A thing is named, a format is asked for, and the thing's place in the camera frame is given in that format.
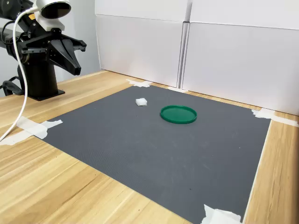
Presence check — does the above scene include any round green lid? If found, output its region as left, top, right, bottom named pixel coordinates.
left=160, top=105, right=198, bottom=125

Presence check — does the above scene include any white masking tape patch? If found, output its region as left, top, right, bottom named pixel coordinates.
left=201, top=204, right=242, bottom=224
left=126, top=79, right=152, bottom=88
left=251, top=107, right=299, bottom=128
left=0, top=116, right=64, bottom=146
left=167, top=86, right=187, bottom=93

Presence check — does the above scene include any dark grey mat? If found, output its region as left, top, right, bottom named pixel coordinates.
left=41, top=85, right=271, bottom=224

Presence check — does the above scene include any white camera box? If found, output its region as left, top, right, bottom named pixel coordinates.
left=36, top=0, right=72, bottom=31

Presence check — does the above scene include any black braided cable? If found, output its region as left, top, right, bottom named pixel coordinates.
left=0, top=76, right=24, bottom=97

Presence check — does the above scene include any white camera cable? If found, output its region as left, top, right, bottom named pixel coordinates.
left=0, top=6, right=39, bottom=142

